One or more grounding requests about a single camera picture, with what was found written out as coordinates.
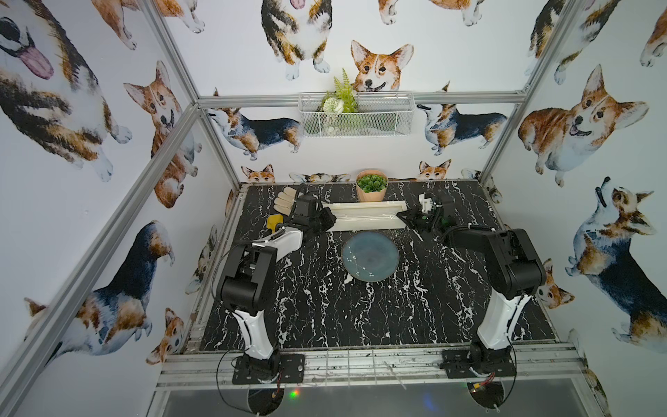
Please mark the green fern with white flower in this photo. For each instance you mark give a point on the green fern with white flower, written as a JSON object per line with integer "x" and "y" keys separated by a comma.
{"x": 339, "y": 110}

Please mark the cream plastic wrap dispenser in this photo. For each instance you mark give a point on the cream plastic wrap dispenser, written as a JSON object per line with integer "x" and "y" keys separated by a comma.
{"x": 367, "y": 216}

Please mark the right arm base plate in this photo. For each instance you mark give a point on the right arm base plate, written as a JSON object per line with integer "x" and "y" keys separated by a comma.
{"x": 475, "y": 361}

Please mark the white wire wall basket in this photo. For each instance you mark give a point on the white wire wall basket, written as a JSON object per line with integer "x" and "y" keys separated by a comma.
{"x": 363, "y": 115}

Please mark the beige work glove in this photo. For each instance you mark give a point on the beige work glove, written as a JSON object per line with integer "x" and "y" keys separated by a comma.
{"x": 285, "y": 200}

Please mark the blue-grey ceramic plate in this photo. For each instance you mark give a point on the blue-grey ceramic plate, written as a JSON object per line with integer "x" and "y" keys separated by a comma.
{"x": 370, "y": 257}

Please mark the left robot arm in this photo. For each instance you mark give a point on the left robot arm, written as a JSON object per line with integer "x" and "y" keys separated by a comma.
{"x": 250, "y": 268}

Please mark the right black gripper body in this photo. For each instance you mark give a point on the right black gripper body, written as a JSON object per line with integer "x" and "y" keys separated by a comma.
{"x": 421, "y": 220}

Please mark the pink pot with succulent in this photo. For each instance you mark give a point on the pink pot with succulent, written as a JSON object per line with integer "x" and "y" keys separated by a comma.
{"x": 371, "y": 186}

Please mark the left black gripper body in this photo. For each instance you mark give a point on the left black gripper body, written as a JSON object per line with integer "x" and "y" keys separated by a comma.
{"x": 317, "y": 217}

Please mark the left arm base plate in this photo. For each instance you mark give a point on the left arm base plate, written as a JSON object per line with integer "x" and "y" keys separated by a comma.
{"x": 284, "y": 368}

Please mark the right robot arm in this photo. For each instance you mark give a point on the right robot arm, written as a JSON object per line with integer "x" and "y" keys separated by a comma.
{"x": 513, "y": 270}

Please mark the yellow spatula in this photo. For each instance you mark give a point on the yellow spatula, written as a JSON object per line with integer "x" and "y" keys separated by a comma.
{"x": 273, "y": 221}

